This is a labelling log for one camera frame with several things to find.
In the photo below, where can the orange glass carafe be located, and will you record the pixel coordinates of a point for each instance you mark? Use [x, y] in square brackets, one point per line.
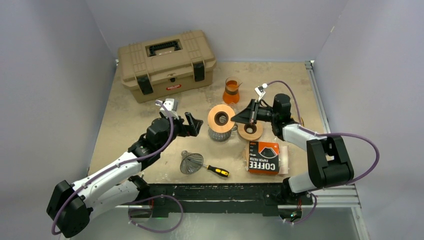
[231, 93]

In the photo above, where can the yellow black screwdriver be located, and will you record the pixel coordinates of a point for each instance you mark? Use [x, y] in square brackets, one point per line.
[219, 171]

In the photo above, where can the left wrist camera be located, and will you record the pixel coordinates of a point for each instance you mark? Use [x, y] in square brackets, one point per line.
[168, 107]

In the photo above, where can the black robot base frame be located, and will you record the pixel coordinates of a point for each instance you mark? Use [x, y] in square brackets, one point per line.
[265, 199]

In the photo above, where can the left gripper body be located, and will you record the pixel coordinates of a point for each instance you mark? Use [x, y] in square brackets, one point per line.
[182, 129]

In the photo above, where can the coffee paper filter box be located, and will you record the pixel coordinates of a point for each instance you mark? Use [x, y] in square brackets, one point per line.
[266, 158]

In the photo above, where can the smoky glass carafe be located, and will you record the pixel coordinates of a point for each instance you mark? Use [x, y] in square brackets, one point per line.
[221, 137]

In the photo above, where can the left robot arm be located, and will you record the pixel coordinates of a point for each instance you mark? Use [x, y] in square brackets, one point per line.
[106, 175]

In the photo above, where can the tan plastic toolbox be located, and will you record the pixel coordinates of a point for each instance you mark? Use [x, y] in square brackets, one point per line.
[157, 68]

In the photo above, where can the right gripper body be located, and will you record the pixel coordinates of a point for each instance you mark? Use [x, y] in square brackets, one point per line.
[257, 112]

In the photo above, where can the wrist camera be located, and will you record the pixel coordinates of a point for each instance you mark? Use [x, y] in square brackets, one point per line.
[260, 91]
[168, 107]

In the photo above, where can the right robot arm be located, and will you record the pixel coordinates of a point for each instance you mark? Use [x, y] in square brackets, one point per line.
[328, 162]

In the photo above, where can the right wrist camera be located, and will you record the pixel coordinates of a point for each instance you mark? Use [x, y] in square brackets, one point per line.
[260, 91]

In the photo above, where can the smoky glass dripper cone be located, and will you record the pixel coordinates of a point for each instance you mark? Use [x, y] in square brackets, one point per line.
[190, 162]

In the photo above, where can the wooden ring holder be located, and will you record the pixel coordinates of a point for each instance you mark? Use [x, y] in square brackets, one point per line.
[250, 132]
[219, 118]

